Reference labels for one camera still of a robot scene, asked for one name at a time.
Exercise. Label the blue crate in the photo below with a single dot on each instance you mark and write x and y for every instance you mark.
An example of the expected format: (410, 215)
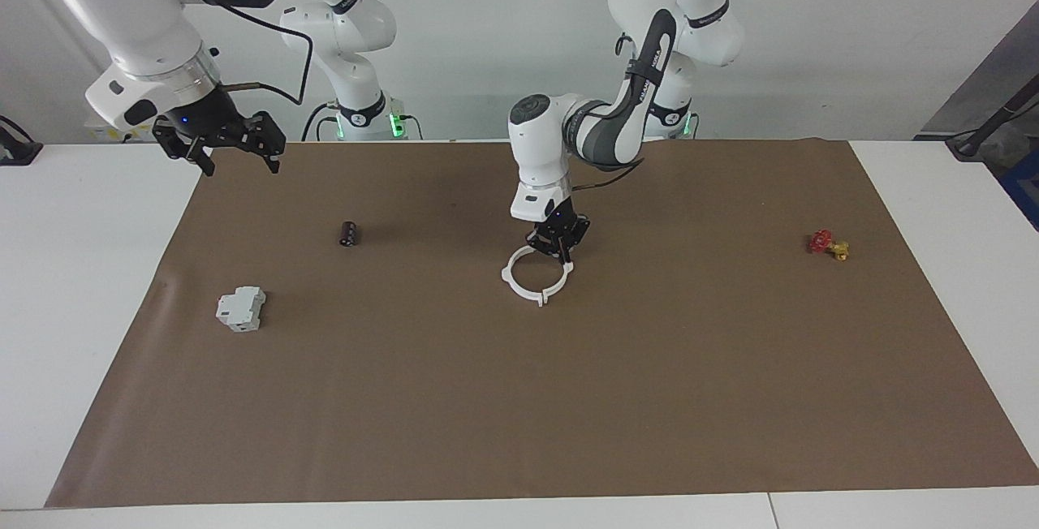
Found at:
(1024, 188)

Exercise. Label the white power strip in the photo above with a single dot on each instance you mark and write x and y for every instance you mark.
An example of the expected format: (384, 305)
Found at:
(101, 133)

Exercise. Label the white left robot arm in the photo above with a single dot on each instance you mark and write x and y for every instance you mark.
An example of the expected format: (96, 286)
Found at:
(540, 148)

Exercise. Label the white half pipe clamp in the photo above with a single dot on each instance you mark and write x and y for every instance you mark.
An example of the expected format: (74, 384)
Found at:
(506, 275)
(568, 274)

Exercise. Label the black stand pole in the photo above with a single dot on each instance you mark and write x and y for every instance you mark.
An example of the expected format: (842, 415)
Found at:
(970, 144)

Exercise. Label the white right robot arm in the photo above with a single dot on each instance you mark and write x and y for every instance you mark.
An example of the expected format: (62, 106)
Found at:
(122, 18)

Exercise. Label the white circuit breaker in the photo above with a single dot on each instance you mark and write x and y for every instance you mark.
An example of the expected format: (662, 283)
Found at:
(241, 308)

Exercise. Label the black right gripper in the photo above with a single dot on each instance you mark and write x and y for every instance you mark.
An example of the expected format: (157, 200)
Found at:
(219, 127)

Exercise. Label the red handwheel brass valve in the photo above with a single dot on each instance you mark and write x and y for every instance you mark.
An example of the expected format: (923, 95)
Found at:
(821, 242)

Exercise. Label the black clamp mount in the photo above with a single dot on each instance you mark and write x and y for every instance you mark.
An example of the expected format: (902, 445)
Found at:
(20, 152)

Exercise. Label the black cylindrical capacitor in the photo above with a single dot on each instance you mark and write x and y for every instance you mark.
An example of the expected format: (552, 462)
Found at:
(350, 234)

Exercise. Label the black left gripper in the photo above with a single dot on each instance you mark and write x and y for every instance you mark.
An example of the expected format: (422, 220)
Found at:
(564, 229)

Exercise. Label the brown table mat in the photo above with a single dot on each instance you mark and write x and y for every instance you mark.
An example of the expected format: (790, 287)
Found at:
(519, 399)

